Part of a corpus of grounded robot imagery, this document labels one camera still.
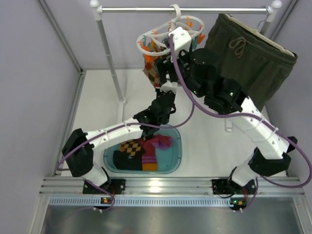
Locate brown orange argyle sock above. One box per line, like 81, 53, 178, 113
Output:
143, 55, 160, 88

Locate brown yellow argyle sock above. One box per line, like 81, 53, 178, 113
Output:
119, 139, 146, 159

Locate white clip sock hanger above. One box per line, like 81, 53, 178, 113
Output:
136, 4, 205, 60

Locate maroon orange striped sock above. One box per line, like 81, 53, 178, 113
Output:
142, 143, 158, 171

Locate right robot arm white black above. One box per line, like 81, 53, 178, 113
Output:
155, 49, 297, 189

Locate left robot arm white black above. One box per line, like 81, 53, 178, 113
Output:
61, 88, 176, 189

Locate beige clothes hanger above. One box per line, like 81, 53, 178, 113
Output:
226, 14, 294, 57

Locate maroon purple sock in bin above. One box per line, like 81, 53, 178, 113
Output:
143, 134, 173, 154

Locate teal plastic bin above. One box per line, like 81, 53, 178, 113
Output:
103, 125, 182, 174

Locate black sock in bin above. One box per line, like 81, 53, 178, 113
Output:
113, 151, 142, 171

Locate olive green shorts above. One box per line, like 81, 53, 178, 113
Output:
205, 14, 298, 110

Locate metal clothes rack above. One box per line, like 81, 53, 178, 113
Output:
90, 0, 283, 105

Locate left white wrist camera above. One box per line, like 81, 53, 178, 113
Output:
160, 81, 178, 94

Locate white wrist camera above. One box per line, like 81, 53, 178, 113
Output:
160, 81, 178, 94
169, 27, 192, 56

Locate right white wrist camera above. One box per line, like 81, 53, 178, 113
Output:
169, 27, 192, 56

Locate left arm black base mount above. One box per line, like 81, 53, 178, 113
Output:
82, 179, 126, 195

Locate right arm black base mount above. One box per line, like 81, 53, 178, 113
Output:
212, 179, 256, 195

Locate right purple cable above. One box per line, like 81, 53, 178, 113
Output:
169, 34, 312, 213

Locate aluminium rail frame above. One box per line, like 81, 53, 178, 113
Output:
39, 177, 304, 207

